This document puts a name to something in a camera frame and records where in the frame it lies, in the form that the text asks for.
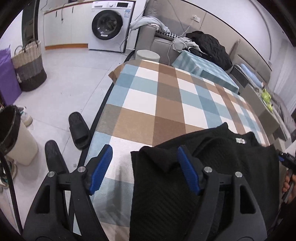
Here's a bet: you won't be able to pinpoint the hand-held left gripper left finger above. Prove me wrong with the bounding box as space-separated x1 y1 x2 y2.
23 144 113 241

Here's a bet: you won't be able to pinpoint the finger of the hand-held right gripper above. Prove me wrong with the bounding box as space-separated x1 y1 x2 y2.
276 150 287 164

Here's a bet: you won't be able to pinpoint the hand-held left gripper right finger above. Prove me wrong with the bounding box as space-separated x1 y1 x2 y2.
178 146 270 241

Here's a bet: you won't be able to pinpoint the black knit sweater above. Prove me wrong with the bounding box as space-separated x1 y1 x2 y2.
129 122 281 241

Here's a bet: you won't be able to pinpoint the person's right hand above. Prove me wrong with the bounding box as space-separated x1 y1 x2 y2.
282 173 296 194

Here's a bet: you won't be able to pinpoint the black slipper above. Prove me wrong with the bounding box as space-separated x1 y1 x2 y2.
44 140 68 174
68 112 90 149

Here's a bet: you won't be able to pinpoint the grey bedside cabinet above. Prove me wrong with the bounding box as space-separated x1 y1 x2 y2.
239 83 281 135

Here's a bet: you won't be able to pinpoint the green toy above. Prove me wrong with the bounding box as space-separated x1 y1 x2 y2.
261 88 273 111

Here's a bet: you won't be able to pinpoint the plaid blanket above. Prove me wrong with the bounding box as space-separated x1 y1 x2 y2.
82 59 271 241

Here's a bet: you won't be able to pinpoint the beige trash bin black liner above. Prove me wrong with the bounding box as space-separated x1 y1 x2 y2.
0 105 38 166

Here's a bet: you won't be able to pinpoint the light blue pillow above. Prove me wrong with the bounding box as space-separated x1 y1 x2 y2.
240 64 264 85

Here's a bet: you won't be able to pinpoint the white sneaker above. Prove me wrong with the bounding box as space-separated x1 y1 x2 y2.
18 106 33 127

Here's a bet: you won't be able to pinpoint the worn sneaker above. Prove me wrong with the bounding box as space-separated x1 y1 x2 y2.
0 160 17 189

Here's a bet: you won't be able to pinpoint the grey bed headboard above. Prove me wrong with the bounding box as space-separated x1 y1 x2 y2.
231 39 272 84

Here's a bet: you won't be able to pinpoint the teal plaid covered table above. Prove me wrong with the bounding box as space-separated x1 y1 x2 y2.
171 50 240 94

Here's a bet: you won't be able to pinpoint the round white stool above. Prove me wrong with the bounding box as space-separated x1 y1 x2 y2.
135 50 160 63

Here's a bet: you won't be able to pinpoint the woven laundry basket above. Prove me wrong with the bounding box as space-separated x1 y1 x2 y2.
11 39 47 92

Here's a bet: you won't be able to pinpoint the black jacket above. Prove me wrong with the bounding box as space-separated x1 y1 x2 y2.
186 31 233 70

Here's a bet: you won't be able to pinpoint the white garment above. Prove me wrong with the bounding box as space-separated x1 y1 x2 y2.
172 37 200 52

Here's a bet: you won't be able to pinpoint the purple bag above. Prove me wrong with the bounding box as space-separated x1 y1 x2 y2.
0 47 22 106

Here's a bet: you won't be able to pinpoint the grey sofa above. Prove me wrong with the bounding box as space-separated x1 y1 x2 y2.
134 0 232 70

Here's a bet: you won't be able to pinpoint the checkered cushion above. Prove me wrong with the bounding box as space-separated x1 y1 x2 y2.
156 30 179 39

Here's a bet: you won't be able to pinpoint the white washing machine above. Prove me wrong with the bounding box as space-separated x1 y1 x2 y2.
88 0 136 52

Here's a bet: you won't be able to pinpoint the white lower cabinets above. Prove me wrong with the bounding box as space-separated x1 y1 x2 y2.
43 2 93 50

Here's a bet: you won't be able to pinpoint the grey hoodie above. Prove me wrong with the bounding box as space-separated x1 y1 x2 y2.
129 16 171 33

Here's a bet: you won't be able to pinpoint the black door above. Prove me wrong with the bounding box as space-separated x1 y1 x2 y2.
22 0 40 47

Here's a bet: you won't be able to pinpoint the black cable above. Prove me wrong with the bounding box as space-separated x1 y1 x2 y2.
0 148 23 234

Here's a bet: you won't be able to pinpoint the white charging cable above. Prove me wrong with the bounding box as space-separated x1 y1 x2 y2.
168 20 197 65

